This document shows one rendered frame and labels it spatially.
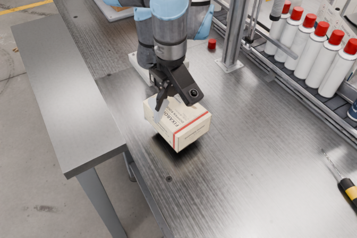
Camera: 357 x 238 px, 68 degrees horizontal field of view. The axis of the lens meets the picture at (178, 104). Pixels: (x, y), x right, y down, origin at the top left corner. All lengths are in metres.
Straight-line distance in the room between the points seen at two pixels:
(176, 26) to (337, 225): 0.61
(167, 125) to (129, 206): 1.00
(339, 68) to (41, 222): 1.59
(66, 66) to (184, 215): 0.75
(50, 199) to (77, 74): 0.91
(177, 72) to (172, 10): 0.15
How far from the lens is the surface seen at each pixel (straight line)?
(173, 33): 0.56
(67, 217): 1.71
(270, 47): 1.08
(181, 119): 0.72
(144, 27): 0.91
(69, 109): 0.98
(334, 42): 0.92
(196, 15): 0.87
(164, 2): 0.53
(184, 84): 0.62
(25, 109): 2.32
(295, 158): 0.86
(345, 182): 0.85
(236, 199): 0.75
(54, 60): 1.21
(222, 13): 1.32
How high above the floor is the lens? 1.51
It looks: 48 degrees down
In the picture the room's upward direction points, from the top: straight up
